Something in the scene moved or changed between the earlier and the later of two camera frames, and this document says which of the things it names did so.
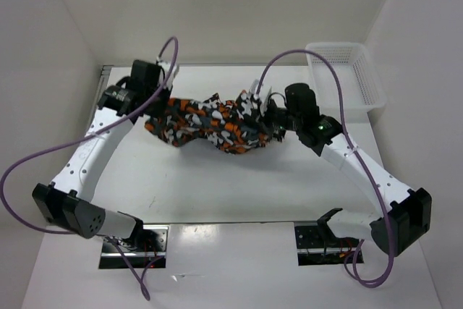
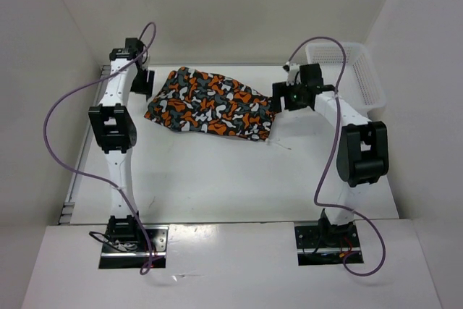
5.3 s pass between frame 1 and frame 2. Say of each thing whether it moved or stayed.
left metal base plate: stayed
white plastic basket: stayed
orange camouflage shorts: moved
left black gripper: moved
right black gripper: moved
